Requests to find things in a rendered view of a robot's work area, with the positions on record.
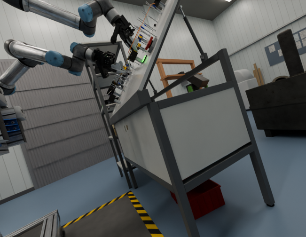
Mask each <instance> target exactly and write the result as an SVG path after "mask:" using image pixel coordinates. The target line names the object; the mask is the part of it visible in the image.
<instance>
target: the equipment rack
mask: <svg viewBox="0 0 306 237"><path fill-rule="evenodd" d="M82 44H83V45H85V46H87V47H90V48H92V49H97V48H99V49H100V51H102V52H107V51H109V52H112V53H114V54H115V62H116V60H117V57H118V54H119V51H120V49H121V52H122V55H123V58H124V61H125V63H126V61H127V57H126V54H125V51H124V47H123V44H122V40H121V39H118V40H117V42H116V43H115V44H112V43H111V41H110V40H104V41H90V42H82ZM84 66H85V67H86V71H87V73H88V76H89V79H90V82H91V85H92V89H93V92H94V95H95V98H96V101H97V104H98V107H99V110H100V113H101V116H102V120H103V123H104V126H105V129H106V132H107V135H108V138H109V141H110V144H111V148H112V151H113V154H114V157H115V160H116V163H117V166H118V169H119V172H120V175H121V177H123V173H122V171H123V172H124V174H125V177H126V181H127V184H128V187H129V189H130V188H132V185H131V182H130V179H129V176H128V173H127V172H129V171H128V168H127V164H126V161H125V159H124V160H123V157H122V154H121V151H120V148H119V145H118V142H117V139H118V136H117V135H115V133H114V129H113V126H112V125H110V123H109V119H110V117H109V113H112V112H113V110H114V108H115V105H116V103H113V104H109V105H105V101H104V98H103V95H102V92H101V89H106V88H109V87H110V85H111V83H112V81H114V80H116V82H117V81H118V78H119V76H118V75H120V74H121V73H116V72H108V74H109V76H108V77H107V78H106V79H103V78H102V75H101V74H95V71H94V67H93V66H95V63H94V62H91V61H89V60H87V59H86V61H85V64H84ZM88 67H90V69H91V72H92V75H93V79H92V77H91V74H90V71H89V68H88ZM116 74H117V75H116ZM115 76H117V77H118V78H117V77H115ZM121 77H122V76H121ZM121 77H120V78H121ZM121 79H123V78H121ZM123 80H124V81H125V79H123ZM118 83H120V84H123V81H121V80H119V81H118ZM96 90H97V91H98V94H99V97H100V100H101V103H102V108H101V105H100V102H99V99H98V96H97V93H96ZM108 108H109V110H108ZM104 114H105V115H106V119H107V122H108V124H109V127H110V131H111V134H112V136H110V133H109V130H108V127H107V124H106V121H105V118H104ZM112 140H114V143H115V146H116V149H117V152H118V156H119V159H120V161H118V158H117V155H116V152H115V149H114V146H113V142H112ZM131 167H132V169H135V168H136V167H135V166H134V165H132V164H131Z"/></svg>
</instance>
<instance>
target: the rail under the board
mask: <svg viewBox="0 0 306 237"><path fill-rule="evenodd" d="M151 102H152V101H151V98H150V95H149V92H148V89H144V90H142V91H140V90H139V91H136V92H135V93H134V94H133V95H132V96H131V97H130V99H129V100H128V101H127V102H126V103H125V104H124V105H123V106H122V107H121V108H120V109H119V110H118V111H117V112H116V113H115V114H114V115H113V116H112V117H111V118H110V119H109V123H110V125H113V124H115V123H117V122H119V121H121V120H122V119H124V118H126V117H128V116H129V115H131V114H133V113H134V112H136V111H138V110H139V109H141V108H143V107H145V106H146V105H147V104H149V103H151Z"/></svg>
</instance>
